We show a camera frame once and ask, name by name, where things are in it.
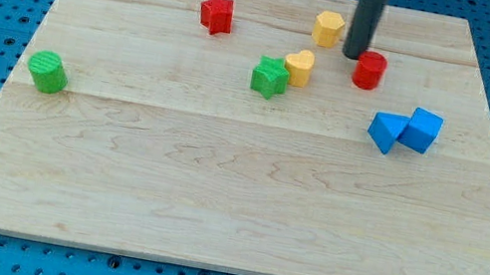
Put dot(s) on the blue cube block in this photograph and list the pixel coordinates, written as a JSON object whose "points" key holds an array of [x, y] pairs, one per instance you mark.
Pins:
{"points": [[421, 130]]}

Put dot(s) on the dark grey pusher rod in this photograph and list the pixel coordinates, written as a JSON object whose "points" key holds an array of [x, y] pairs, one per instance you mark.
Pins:
{"points": [[364, 22]]}

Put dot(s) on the red star block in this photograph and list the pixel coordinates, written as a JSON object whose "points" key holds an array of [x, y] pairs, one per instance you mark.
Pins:
{"points": [[217, 15]]}

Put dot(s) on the blue triangle block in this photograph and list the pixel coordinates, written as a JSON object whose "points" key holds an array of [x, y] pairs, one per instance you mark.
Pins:
{"points": [[385, 128]]}

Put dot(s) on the yellow heart block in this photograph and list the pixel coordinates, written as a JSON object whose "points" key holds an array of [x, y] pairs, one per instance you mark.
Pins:
{"points": [[299, 66]]}

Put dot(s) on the red cylinder block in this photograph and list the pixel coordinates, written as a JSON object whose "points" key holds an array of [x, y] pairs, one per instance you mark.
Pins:
{"points": [[369, 70]]}

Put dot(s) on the light wooden board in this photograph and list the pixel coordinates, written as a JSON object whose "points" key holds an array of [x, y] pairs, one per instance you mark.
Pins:
{"points": [[159, 149]]}

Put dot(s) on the green cylinder block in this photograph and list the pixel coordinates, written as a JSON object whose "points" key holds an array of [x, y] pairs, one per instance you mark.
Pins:
{"points": [[47, 72]]}

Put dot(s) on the green star block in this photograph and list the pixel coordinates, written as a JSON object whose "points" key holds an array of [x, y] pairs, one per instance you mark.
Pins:
{"points": [[270, 77]]}

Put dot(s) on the yellow hexagon block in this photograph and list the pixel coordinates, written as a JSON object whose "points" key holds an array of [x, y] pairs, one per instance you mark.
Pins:
{"points": [[328, 29]]}

